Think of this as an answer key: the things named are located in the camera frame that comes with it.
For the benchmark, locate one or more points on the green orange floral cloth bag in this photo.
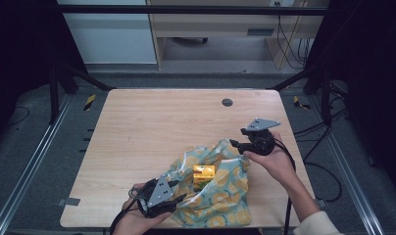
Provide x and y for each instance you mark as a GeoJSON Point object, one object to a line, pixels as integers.
{"type": "Point", "coordinates": [225, 192]}

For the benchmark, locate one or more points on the yellow box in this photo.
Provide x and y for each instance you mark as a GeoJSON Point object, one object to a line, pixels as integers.
{"type": "Point", "coordinates": [204, 173]}

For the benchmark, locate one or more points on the person's right hand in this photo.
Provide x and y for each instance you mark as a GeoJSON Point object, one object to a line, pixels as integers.
{"type": "Point", "coordinates": [277, 163]}

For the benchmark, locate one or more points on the grey round table grommet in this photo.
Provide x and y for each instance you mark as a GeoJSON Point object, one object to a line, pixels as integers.
{"type": "Point", "coordinates": [227, 102]}

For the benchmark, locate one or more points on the grey table edge bracket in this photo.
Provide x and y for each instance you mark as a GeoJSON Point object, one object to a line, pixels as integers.
{"type": "Point", "coordinates": [68, 202]}
{"type": "Point", "coordinates": [321, 203]}

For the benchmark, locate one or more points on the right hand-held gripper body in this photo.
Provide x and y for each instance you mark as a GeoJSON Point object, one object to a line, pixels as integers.
{"type": "Point", "coordinates": [261, 142]}

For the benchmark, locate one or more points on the black horizontal frame bar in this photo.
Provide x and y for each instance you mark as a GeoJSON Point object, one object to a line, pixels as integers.
{"type": "Point", "coordinates": [186, 10]}

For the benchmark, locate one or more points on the person's left hand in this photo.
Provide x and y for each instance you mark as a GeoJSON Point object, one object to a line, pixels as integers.
{"type": "Point", "coordinates": [134, 222]}

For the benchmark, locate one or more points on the aluminium floor rail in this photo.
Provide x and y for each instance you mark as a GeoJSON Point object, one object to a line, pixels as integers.
{"type": "Point", "coordinates": [32, 163]}
{"type": "Point", "coordinates": [349, 169]}

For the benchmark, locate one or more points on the black metal frame stand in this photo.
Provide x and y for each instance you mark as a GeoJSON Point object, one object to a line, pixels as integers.
{"type": "Point", "coordinates": [54, 94]}
{"type": "Point", "coordinates": [326, 94]}

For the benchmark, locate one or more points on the white cabinet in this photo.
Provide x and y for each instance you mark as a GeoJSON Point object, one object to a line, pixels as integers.
{"type": "Point", "coordinates": [111, 36]}

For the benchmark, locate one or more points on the yellow black striped tape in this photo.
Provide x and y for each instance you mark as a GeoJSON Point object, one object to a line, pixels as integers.
{"type": "Point", "coordinates": [89, 102]}
{"type": "Point", "coordinates": [296, 102]}

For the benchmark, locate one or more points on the light wooden desk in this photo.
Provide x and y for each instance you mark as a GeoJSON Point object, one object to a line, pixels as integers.
{"type": "Point", "coordinates": [219, 24]}

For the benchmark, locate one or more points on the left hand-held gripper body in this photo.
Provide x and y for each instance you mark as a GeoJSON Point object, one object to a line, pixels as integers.
{"type": "Point", "coordinates": [157, 199]}

